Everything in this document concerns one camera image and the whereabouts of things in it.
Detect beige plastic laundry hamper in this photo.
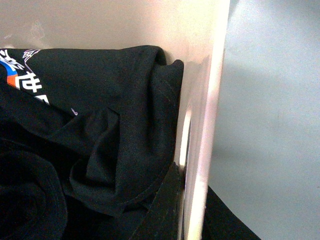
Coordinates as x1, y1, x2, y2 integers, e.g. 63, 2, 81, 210
0, 0, 230, 240

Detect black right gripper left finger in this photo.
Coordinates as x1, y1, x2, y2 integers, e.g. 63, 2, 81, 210
130, 163, 182, 240

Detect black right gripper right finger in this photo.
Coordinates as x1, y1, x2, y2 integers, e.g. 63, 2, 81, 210
202, 187, 260, 240

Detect black printed t-shirt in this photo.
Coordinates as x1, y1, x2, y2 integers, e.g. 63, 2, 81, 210
0, 45, 184, 240

